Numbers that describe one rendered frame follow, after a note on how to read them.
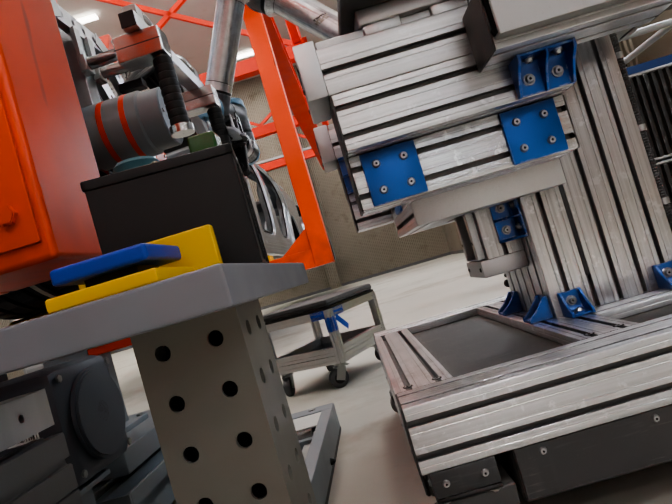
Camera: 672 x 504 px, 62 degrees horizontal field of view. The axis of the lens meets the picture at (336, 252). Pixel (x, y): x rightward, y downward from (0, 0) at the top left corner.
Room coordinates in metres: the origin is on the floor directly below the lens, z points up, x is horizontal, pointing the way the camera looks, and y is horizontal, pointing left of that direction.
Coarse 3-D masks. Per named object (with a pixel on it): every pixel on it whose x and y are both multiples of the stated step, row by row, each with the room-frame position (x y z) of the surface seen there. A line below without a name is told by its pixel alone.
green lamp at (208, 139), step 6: (204, 132) 0.76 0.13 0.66; (210, 132) 0.76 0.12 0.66; (192, 138) 0.76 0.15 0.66; (198, 138) 0.76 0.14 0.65; (204, 138) 0.76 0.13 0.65; (210, 138) 0.75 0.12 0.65; (216, 138) 0.76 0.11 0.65; (192, 144) 0.76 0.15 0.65; (198, 144) 0.76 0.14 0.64; (204, 144) 0.76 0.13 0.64; (210, 144) 0.75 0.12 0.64; (216, 144) 0.76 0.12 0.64; (192, 150) 0.76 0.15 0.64; (198, 150) 0.76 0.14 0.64
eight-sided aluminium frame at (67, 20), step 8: (56, 8) 1.11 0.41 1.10; (56, 16) 1.10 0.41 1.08; (64, 16) 1.14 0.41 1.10; (72, 16) 1.18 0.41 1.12; (64, 24) 1.14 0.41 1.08; (72, 24) 1.18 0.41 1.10; (80, 24) 1.22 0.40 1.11; (80, 32) 1.20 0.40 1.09; (88, 32) 1.25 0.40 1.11; (96, 40) 1.27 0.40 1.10; (96, 48) 1.27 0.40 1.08; (104, 48) 1.31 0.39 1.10; (112, 80) 1.34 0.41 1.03; (120, 80) 1.36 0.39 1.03; (104, 88) 1.36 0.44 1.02; (104, 96) 1.37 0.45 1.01; (112, 96) 1.40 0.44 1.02
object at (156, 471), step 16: (160, 448) 1.20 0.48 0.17; (144, 464) 1.11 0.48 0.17; (160, 464) 1.06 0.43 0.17; (112, 480) 1.02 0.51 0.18; (128, 480) 1.03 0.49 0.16; (144, 480) 0.99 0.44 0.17; (160, 480) 1.04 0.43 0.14; (96, 496) 0.96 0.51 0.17; (112, 496) 0.97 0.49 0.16; (128, 496) 0.93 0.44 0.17; (144, 496) 0.97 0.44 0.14; (160, 496) 1.03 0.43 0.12
